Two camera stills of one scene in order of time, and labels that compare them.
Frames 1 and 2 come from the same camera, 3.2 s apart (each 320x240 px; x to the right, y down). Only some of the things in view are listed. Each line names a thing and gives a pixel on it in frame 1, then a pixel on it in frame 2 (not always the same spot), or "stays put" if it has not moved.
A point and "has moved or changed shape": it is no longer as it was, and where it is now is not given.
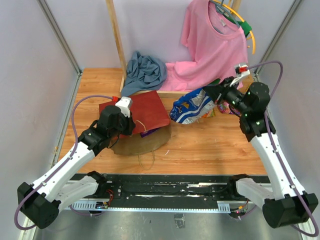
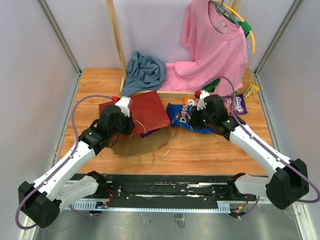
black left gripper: (130, 124) stays put
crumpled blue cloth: (145, 72) stays put
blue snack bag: (189, 107) has moved or changed shape
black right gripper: (215, 92) -> (194, 115)
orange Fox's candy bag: (211, 113) has moved or changed shape
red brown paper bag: (153, 128) stays put
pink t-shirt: (217, 51) stays put
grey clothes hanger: (221, 7) stays put
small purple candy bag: (147, 132) stays put
